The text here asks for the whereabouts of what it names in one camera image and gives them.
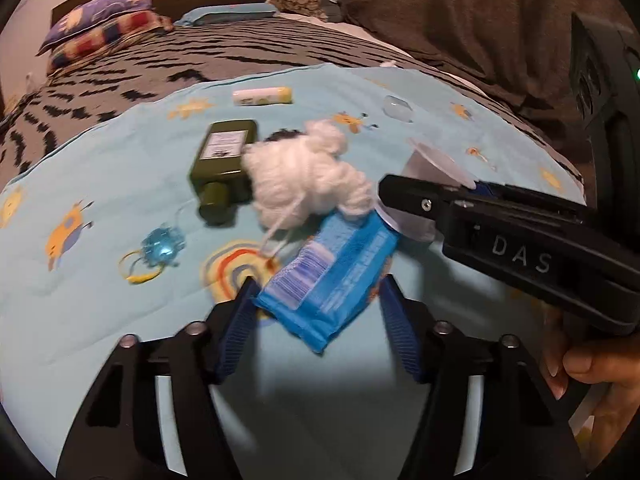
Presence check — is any clear plastic cup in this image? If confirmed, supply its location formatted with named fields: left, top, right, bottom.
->
left=375, top=138, right=476, bottom=243

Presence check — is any blue snack wrapper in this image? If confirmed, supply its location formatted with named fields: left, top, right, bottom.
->
left=255, top=211, right=399, bottom=354

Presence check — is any right hand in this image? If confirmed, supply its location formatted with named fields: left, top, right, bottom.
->
left=540, top=304, right=639, bottom=469

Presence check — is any clear plastic lid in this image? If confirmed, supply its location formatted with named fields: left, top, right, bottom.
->
left=383, top=96, right=413, bottom=122

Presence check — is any white yarn ball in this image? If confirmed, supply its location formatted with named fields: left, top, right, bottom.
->
left=241, top=119, right=374, bottom=258

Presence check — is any dark brown curtain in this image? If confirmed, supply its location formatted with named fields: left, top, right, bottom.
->
left=338, top=0, right=639, bottom=179

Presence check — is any light blue printed sheet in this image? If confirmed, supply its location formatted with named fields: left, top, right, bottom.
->
left=0, top=63, right=587, bottom=480

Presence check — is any small white yellow tube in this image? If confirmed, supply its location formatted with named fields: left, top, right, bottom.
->
left=232, top=87, right=293, bottom=106

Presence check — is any dark green bottle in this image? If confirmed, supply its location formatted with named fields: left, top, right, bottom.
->
left=189, top=119, right=258, bottom=226

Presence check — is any light blue pillow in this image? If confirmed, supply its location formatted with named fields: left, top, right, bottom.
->
left=175, top=3, right=278, bottom=27

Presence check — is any grey black patterned blanket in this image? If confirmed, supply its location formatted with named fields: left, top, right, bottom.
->
left=1, top=18, right=584, bottom=200

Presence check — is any purple pillow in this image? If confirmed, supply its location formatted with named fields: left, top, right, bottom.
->
left=37, top=0, right=152, bottom=55

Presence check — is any plaid red blue pillow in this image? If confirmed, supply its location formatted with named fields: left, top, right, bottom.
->
left=47, top=10, right=174, bottom=76

